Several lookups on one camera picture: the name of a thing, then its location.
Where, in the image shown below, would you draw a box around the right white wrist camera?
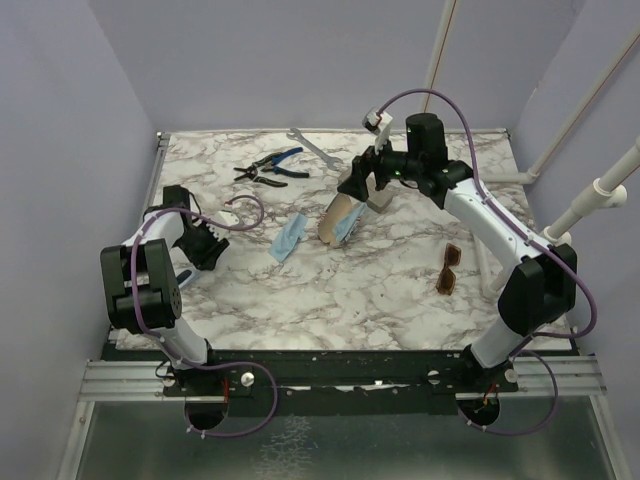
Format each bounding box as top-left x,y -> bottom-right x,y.
362,108 -> 393,154

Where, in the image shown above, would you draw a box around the black handled cutters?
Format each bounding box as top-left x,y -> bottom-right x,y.
234,170 -> 288,188

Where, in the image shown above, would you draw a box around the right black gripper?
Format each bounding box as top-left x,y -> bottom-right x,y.
338,129 -> 423,202

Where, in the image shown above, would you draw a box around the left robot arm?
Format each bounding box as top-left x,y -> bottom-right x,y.
100,185 -> 229,395

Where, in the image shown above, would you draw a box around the blue handled pliers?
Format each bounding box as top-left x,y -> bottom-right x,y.
234,147 -> 310,179

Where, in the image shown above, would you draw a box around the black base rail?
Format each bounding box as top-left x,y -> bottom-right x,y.
99,347 -> 521,417

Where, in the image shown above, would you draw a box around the light blue cleaning cloth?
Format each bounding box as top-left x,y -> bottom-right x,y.
332,204 -> 366,244

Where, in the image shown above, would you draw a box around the aluminium extrusion rail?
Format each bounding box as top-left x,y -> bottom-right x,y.
53,131 -> 168,480

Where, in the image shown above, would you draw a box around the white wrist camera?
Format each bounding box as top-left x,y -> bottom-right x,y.
362,108 -> 393,154
211,210 -> 244,238

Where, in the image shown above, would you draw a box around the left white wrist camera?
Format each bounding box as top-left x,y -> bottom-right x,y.
211,210 -> 244,238

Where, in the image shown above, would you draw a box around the grey rectangular block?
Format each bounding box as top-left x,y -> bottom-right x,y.
366,175 -> 394,214

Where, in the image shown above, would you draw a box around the silver open-end wrench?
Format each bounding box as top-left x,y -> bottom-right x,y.
286,128 -> 343,171

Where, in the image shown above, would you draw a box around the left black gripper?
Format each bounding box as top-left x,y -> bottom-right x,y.
175,218 -> 229,269

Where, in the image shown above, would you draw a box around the white PVC pipe frame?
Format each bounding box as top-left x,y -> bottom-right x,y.
398,0 -> 640,301

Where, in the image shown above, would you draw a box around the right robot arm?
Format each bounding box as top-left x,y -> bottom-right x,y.
338,112 -> 577,391

